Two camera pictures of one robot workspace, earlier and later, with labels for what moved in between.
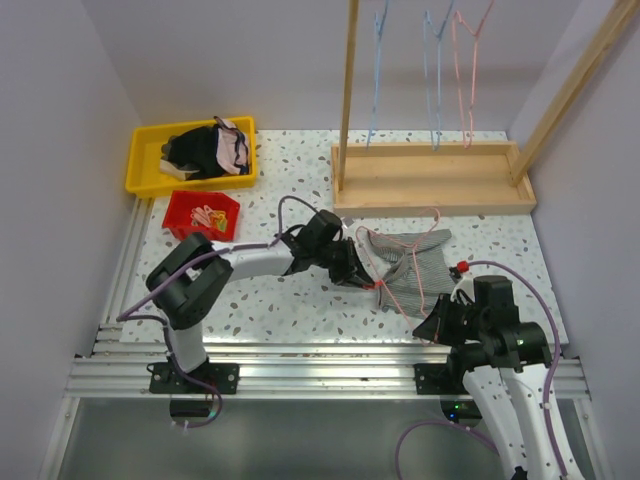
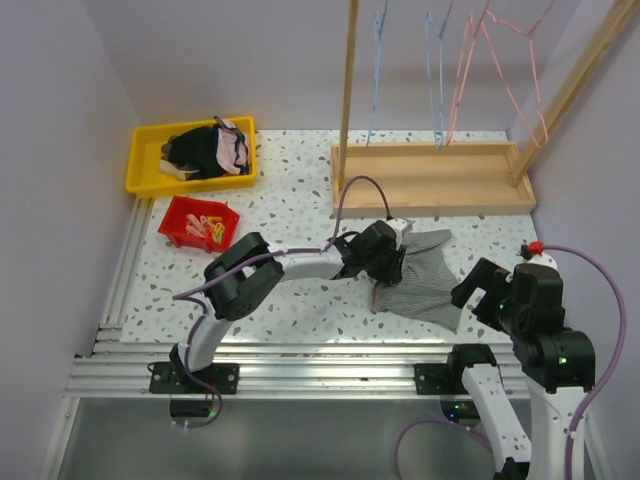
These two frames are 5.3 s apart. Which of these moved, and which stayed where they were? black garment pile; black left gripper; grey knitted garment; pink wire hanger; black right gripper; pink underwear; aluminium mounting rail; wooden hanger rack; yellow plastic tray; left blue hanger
Moved: black right gripper; pink wire hanger; black left gripper
Stayed: pink underwear; yellow plastic tray; wooden hanger rack; grey knitted garment; black garment pile; aluminium mounting rail; left blue hanger
